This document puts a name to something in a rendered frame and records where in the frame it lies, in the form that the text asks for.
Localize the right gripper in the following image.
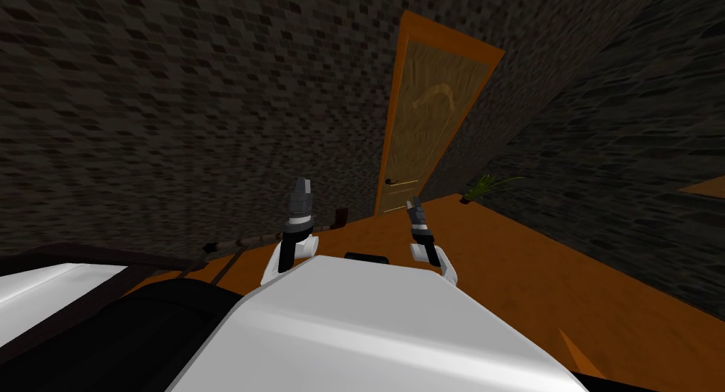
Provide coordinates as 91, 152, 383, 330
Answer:
405, 196, 429, 229

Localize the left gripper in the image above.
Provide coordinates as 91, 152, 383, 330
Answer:
286, 178, 315, 219

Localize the green potted plant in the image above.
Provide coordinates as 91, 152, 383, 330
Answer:
459, 173, 526, 206

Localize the light brown wooden door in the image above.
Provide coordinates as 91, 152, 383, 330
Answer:
377, 40, 492, 217

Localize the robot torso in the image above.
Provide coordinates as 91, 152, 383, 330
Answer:
166, 251, 591, 392

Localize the dark brown wooden frame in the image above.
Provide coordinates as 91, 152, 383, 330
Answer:
180, 207, 350, 286

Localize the white bed with dark frame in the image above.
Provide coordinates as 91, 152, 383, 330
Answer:
0, 243, 208, 366

